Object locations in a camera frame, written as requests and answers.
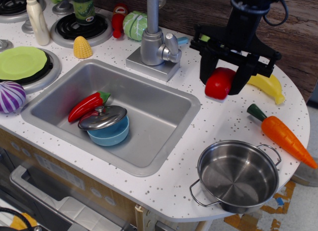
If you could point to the stove burner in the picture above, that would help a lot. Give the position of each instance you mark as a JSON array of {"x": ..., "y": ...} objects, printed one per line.
[
  {"x": 48, "y": 78},
  {"x": 65, "y": 30},
  {"x": 12, "y": 11}
]

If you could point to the green toy can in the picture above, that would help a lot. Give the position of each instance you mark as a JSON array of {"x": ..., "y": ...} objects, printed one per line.
[{"x": 84, "y": 11}]

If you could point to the purple toy onion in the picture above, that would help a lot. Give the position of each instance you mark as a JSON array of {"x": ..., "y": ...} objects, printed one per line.
[{"x": 12, "y": 96}]

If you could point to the silver sink basin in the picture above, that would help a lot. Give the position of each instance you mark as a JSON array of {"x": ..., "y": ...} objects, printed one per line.
[{"x": 159, "y": 115}]

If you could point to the silver stove knob top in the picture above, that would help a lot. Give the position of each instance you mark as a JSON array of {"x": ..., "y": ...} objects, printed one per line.
[{"x": 63, "y": 8}]

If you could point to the blue toy bowl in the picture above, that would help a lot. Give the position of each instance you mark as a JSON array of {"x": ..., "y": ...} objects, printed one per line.
[{"x": 111, "y": 135}]

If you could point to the red toy ketchup bottle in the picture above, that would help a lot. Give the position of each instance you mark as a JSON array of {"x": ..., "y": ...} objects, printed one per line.
[{"x": 119, "y": 13}]

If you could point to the silver toy faucet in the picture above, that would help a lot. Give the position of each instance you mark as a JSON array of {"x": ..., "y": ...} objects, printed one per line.
[{"x": 159, "y": 55}]

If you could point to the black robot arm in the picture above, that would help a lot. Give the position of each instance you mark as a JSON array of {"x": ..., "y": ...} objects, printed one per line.
[{"x": 258, "y": 1}]

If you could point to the front stove burner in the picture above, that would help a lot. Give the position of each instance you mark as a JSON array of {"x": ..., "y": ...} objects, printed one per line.
[{"x": 48, "y": 78}]

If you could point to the green toy plate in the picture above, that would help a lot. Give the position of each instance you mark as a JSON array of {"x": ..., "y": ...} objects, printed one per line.
[{"x": 23, "y": 64}]

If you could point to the silver stove knob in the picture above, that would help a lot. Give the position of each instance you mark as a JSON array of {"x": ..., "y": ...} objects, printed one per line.
[
  {"x": 27, "y": 27},
  {"x": 63, "y": 8},
  {"x": 4, "y": 45}
]

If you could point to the yellow toy corn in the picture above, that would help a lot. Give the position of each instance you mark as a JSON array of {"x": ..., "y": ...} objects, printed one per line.
[{"x": 82, "y": 48}]

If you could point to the steel pot lid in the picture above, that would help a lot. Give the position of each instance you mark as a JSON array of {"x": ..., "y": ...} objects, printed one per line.
[{"x": 102, "y": 117}]

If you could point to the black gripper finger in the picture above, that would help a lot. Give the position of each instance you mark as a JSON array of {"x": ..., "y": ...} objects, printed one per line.
[
  {"x": 208, "y": 63},
  {"x": 246, "y": 68}
]

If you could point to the green toy cabbage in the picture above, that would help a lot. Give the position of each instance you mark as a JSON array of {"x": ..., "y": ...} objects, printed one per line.
[{"x": 134, "y": 25}]

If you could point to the stainless steel pan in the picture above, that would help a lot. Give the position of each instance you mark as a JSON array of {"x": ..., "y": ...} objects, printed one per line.
[{"x": 238, "y": 176}]

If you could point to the back right stove burner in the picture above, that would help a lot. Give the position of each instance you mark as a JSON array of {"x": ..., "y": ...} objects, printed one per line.
[{"x": 65, "y": 30}]

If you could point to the green toy pear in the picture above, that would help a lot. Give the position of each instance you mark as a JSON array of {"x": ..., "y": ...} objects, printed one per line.
[{"x": 205, "y": 38}]

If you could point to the back left stove burner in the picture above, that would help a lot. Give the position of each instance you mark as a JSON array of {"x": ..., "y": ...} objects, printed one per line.
[{"x": 12, "y": 11}]

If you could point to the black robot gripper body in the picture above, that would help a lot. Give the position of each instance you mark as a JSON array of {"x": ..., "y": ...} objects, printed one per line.
[{"x": 238, "y": 39}]

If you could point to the silver stove knob left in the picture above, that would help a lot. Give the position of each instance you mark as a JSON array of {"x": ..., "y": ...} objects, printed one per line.
[{"x": 4, "y": 45}]

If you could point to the white toy bottle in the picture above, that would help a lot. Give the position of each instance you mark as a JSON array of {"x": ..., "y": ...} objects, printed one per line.
[{"x": 38, "y": 23}]

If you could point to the orange toy carrot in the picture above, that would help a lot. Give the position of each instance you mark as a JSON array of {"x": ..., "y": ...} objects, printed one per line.
[{"x": 280, "y": 134}]

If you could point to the oven door handle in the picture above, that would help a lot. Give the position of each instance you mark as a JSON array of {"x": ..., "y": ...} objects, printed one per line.
[{"x": 48, "y": 207}]

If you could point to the yellow toy banana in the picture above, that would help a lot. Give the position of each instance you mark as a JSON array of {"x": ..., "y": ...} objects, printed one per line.
[{"x": 269, "y": 85}]

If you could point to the red toy chili pepper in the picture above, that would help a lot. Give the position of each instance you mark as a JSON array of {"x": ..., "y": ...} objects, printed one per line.
[{"x": 88, "y": 104}]

